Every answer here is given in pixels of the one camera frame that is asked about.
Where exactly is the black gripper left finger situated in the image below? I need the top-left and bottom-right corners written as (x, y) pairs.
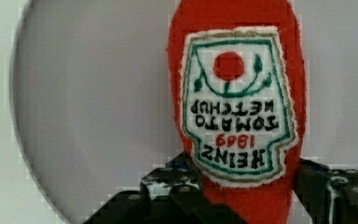
top-left (83, 153), bottom-right (247, 224)

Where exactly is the red plush ketchup bottle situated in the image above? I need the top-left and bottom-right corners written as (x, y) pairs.
top-left (168, 0), bottom-right (307, 224)

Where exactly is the grey round plate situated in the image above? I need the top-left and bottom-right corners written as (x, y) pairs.
top-left (10, 0), bottom-right (358, 224)

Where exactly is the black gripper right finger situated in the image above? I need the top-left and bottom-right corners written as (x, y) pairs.
top-left (294, 159), bottom-right (358, 224)

